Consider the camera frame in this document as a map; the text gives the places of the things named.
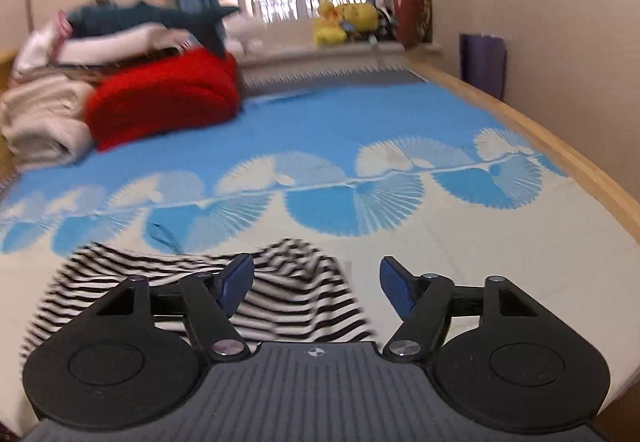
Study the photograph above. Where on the dark red cushion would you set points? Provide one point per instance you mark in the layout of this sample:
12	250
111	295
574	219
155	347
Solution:
412	12

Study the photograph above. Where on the white plush toy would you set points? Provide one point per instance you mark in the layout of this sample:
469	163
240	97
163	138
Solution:
246	33

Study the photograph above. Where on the white window sill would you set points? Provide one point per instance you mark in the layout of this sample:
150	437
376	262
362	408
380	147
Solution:
325	51

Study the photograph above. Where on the purple box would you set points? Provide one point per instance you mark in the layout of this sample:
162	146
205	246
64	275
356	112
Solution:
482	64

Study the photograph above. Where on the wooden bed frame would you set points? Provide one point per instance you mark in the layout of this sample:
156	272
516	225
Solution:
550	137

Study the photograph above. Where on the red blanket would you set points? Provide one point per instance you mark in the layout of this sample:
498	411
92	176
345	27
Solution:
165	97

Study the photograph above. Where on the black white striped garment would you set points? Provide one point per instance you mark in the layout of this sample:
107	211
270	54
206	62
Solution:
295	297

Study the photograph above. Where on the white folded quilt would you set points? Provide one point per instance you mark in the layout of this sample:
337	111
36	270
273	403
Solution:
110	44

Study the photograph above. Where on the beige folded blanket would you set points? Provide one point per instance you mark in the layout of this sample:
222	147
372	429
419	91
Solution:
42	122

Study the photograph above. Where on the yellow plush toy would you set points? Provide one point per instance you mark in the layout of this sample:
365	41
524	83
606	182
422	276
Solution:
327	24
360	17

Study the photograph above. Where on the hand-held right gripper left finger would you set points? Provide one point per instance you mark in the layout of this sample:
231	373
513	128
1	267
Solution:
235	287

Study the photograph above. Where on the blue shark plush toy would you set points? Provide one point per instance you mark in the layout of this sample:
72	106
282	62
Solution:
150	18

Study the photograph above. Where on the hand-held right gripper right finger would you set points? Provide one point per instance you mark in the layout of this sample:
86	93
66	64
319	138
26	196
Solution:
396	287

